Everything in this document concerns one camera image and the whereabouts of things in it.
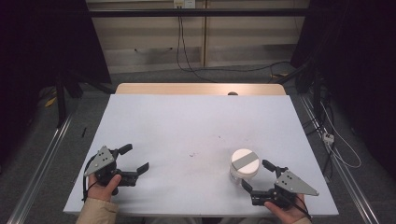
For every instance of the wooden table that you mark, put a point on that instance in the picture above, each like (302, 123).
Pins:
(155, 88)

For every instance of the white wall socket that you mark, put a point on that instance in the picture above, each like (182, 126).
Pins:
(184, 3)

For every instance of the black horizontal bar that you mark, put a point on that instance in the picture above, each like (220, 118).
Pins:
(199, 12)

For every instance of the yellow floor tape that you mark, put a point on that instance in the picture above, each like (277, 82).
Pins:
(50, 102)

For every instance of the black curtain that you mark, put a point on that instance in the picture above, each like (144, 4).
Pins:
(37, 46)
(358, 62)

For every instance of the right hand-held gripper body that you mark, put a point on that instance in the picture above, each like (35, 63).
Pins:
(292, 185)

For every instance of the person's left hand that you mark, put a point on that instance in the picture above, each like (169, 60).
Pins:
(101, 190)

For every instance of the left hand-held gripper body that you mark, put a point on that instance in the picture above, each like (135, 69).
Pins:
(101, 160)

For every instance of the white table board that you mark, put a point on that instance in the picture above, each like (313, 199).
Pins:
(186, 124)

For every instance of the person's right hand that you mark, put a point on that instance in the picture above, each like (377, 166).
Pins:
(289, 215)

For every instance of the black metal stand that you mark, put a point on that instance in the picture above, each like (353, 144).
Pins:
(60, 99)
(316, 90)

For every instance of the metal floor rail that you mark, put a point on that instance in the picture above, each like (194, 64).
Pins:
(37, 171)
(351, 186)

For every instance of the white power strip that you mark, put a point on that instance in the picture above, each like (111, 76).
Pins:
(328, 138)

